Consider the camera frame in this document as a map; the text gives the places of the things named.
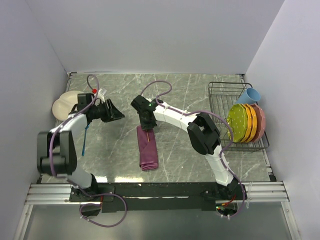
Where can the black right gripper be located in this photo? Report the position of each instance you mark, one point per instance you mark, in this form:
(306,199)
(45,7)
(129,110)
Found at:
(146,127)

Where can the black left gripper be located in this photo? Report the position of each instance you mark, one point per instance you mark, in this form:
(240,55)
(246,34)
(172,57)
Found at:
(111,114)

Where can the purple cloth napkin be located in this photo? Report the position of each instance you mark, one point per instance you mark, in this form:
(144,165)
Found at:
(148,153)

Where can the blue metal fork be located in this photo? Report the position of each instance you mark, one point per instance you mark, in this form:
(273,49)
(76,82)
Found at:
(84,140)

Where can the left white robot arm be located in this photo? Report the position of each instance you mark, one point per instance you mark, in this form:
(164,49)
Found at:
(56,152)

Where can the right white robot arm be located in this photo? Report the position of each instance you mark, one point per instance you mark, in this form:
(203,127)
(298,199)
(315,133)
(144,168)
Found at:
(203,134)

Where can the cream divided ceramic plate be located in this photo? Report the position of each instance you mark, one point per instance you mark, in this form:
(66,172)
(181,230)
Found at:
(64,104)

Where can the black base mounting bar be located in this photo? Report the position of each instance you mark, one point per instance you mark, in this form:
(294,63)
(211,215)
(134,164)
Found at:
(148,196)

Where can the green scalloped plate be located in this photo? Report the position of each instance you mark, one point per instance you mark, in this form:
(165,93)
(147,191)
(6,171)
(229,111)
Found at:
(237,119)

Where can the light blue plastic cup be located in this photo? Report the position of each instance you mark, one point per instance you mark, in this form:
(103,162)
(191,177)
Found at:
(249,96)

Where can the orange scalloped plate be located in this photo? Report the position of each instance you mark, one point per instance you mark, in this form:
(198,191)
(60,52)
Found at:
(252,124)

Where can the pink scalloped plate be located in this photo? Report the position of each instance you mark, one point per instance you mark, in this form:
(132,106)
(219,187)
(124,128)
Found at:
(261,122)

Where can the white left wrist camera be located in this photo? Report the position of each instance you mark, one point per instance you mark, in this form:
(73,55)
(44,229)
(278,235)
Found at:
(101,94)

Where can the black wire dish rack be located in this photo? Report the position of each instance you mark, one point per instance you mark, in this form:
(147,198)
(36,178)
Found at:
(234,102)

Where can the aluminium frame rail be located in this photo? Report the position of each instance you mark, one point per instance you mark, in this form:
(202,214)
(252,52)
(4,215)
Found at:
(55,194)

